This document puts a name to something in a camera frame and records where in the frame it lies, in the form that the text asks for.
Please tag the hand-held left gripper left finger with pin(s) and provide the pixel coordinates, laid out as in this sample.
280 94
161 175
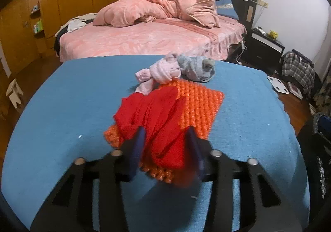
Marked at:
137 146

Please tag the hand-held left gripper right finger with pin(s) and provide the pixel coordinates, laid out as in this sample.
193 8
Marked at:
196 152

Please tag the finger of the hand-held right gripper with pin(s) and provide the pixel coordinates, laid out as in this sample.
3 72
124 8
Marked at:
325 127

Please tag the red cloth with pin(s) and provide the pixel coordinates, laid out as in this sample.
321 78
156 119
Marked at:
160 118

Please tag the orange knitted mat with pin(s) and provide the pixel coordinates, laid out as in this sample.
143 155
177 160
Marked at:
201 103

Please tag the white paper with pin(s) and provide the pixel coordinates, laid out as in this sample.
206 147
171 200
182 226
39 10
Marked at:
313 108

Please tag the dark floral curtain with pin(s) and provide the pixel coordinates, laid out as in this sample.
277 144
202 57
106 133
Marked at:
323 97

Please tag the white and red scale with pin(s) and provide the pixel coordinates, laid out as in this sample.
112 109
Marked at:
296 90

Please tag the plaid cloth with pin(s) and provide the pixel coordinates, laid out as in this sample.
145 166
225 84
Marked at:
297 74

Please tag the white bathroom scale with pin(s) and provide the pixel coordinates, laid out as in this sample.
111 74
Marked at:
278 84

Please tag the dark jacket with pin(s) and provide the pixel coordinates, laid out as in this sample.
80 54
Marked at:
305 57

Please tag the pink socks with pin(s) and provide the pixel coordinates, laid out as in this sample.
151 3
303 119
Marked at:
165 69

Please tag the grey socks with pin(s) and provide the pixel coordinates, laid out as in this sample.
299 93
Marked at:
196 69

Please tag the dark nightstand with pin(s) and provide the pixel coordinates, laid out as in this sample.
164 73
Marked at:
263 48

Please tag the yellow plush toy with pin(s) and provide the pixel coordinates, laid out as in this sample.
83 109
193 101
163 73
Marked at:
272 34

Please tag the pink bed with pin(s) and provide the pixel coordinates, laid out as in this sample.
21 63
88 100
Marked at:
144 38

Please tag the white power strip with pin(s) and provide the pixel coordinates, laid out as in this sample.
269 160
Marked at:
243 45

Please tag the white desk phone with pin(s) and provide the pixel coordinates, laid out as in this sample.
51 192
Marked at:
260 30

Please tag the small wooden stool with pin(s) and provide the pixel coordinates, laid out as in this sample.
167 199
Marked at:
14 91

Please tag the pile of light clothes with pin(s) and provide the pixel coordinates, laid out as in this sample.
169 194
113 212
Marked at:
76 24

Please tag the pink duvet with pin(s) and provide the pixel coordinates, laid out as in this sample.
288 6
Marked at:
155 7

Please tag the blue pillow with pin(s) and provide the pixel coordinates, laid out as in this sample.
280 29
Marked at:
227 8

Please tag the dark bed headboard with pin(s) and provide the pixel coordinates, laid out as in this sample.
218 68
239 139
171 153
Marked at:
245 2

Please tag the green bottles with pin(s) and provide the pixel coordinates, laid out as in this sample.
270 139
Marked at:
38 26

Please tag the small shelf bottles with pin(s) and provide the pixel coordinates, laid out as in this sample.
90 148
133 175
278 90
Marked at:
35 9

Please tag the wall socket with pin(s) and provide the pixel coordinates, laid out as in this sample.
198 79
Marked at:
263 4

